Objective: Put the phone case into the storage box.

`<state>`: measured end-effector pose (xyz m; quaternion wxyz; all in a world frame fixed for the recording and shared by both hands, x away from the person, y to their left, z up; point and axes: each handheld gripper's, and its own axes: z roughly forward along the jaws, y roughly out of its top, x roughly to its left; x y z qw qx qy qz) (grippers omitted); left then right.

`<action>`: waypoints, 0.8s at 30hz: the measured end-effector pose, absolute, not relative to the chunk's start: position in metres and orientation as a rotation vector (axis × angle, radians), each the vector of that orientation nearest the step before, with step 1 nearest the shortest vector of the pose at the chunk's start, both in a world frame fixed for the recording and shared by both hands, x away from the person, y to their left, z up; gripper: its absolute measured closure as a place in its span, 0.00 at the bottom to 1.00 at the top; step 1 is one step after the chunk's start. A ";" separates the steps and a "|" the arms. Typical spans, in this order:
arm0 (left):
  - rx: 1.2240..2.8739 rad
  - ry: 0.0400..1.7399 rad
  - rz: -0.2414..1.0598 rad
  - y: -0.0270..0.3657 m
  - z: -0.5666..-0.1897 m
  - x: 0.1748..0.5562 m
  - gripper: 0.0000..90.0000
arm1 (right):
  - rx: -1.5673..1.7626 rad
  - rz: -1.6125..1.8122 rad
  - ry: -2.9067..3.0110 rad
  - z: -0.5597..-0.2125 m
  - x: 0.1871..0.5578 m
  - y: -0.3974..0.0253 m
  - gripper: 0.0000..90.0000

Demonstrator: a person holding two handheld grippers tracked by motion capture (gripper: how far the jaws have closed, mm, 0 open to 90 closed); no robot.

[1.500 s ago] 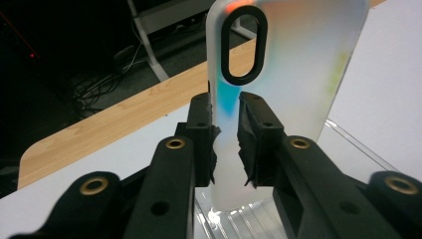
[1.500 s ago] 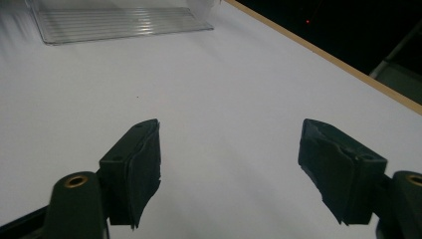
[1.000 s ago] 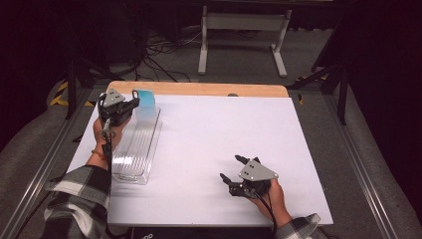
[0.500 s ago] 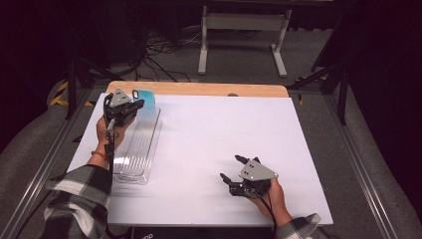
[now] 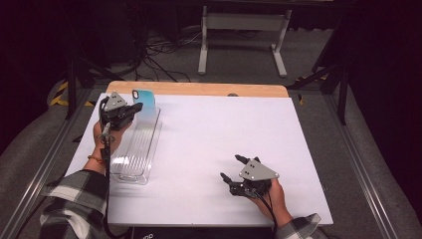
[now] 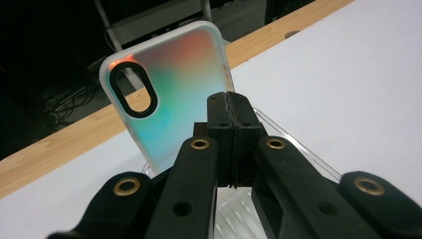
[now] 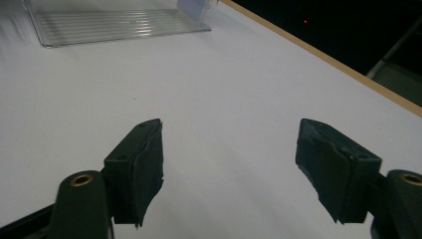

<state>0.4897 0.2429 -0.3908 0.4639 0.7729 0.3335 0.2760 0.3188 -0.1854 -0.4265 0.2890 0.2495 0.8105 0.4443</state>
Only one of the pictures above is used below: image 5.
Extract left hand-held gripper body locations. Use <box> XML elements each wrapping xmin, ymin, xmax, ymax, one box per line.
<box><xmin>99</xmin><ymin>92</ymin><xmax>135</xmax><ymax>131</ymax></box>

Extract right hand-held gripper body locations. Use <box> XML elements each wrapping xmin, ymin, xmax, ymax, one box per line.
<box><xmin>228</xmin><ymin>156</ymin><xmax>281</xmax><ymax>199</ymax></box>

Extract teal cased phone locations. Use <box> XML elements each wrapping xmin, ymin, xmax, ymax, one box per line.
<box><xmin>131</xmin><ymin>89</ymin><xmax>157</xmax><ymax>123</ymax></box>

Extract clear ribbed plastic tray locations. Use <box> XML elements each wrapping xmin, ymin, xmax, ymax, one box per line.
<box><xmin>109</xmin><ymin>106</ymin><xmax>164</xmax><ymax>186</ymax></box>

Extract person's left hand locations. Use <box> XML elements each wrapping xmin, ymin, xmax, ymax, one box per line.
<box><xmin>89</xmin><ymin>120</ymin><xmax>131</xmax><ymax>167</ymax></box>

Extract white table sheet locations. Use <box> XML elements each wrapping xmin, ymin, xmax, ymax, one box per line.
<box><xmin>65</xmin><ymin>93</ymin><xmax>334</xmax><ymax>227</ymax></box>

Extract black tripod stand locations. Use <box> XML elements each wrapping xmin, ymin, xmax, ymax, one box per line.
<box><xmin>63</xmin><ymin>54</ymin><xmax>124</xmax><ymax>121</ymax></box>
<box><xmin>287</xmin><ymin>61</ymin><xmax>350</xmax><ymax>126</ymax></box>

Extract yellow black floor tape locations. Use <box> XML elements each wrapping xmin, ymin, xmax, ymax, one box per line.
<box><xmin>49</xmin><ymin>80</ymin><xmax>96</xmax><ymax>108</ymax></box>

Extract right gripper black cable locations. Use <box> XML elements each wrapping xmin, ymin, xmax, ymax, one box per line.
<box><xmin>253</xmin><ymin>189</ymin><xmax>279</xmax><ymax>239</ymax></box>

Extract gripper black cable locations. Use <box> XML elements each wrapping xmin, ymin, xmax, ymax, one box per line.
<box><xmin>99</xmin><ymin>122</ymin><xmax>128</xmax><ymax>239</ymax></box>
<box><xmin>253</xmin><ymin>189</ymin><xmax>279</xmax><ymax>239</ymax></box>

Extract orange bracelet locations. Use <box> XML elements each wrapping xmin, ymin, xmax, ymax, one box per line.
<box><xmin>87</xmin><ymin>154</ymin><xmax>106</xmax><ymax>166</ymax></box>

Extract black floor cables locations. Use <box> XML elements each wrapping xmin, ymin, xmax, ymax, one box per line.
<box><xmin>130</xmin><ymin>28</ymin><xmax>202</xmax><ymax>84</ymax></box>

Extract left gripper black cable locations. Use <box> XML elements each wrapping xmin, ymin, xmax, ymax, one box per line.
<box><xmin>99</xmin><ymin>122</ymin><xmax>128</xmax><ymax>239</ymax></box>

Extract aluminium floor rail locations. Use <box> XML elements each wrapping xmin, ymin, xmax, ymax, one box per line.
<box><xmin>0</xmin><ymin>88</ymin><xmax>98</xmax><ymax>239</ymax></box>
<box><xmin>321</xmin><ymin>94</ymin><xmax>401</xmax><ymax>239</ymax></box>

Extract white metal stand frame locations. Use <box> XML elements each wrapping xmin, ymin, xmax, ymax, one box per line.
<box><xmin>197</xmin><ymin>5</ymin><xmax>294</xmax><ymax>79</ymax></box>

